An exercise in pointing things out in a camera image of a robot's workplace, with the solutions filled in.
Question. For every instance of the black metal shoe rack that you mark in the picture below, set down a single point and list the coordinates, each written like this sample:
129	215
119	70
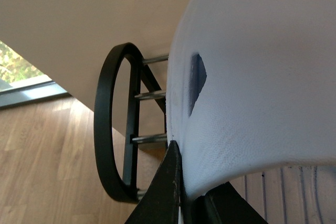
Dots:
142	86

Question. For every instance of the left window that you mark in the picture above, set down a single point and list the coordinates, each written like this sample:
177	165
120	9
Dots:
22	83

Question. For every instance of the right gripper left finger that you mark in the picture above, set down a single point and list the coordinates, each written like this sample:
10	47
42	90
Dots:
161	202

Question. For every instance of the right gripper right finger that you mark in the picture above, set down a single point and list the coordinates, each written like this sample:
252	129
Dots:
223	204

